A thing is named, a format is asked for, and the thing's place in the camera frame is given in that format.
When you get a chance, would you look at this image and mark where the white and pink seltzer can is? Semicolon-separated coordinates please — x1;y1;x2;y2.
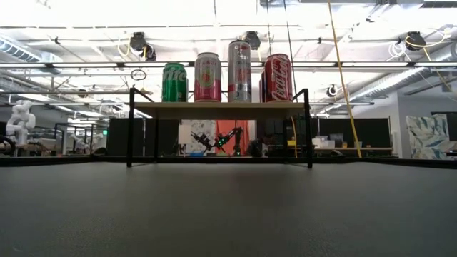
194;51;223;104

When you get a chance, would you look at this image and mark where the slim white Celsius can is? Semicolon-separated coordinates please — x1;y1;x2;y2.
227;39;253;104

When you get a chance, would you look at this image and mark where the red and white soda can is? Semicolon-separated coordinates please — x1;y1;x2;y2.
263;53;293;104

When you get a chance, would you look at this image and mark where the wooden shelf with black legs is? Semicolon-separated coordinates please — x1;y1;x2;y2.
126;87;314;169

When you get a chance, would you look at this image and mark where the orange red panel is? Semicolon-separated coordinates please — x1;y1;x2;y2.
215;119;251;157

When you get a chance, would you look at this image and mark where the small white board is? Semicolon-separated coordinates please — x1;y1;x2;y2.
177;124;192;146

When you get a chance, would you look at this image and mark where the black table mat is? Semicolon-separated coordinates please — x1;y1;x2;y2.
0;162;457;257

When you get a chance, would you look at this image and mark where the black round ceiling fixture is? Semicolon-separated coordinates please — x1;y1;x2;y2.
405;31;427;51
142;43;157;61
244;31;261;51
129;31;147;51

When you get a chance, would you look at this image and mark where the white box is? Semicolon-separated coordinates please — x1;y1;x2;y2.
312;135;329;149

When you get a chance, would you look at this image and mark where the background wooden table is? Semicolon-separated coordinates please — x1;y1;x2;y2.
263;144;393;158

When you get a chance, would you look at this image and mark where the leaf patterned panel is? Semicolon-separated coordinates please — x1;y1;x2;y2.
406;113;457;161

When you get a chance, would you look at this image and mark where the yellow hanging cable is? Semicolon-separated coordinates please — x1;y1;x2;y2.
289;116;299;158

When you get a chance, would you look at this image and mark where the yellow extension cord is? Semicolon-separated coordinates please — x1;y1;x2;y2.
326;0;362;158

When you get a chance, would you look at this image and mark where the black aluminium table frame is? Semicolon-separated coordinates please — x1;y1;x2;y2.
0;155;457;169

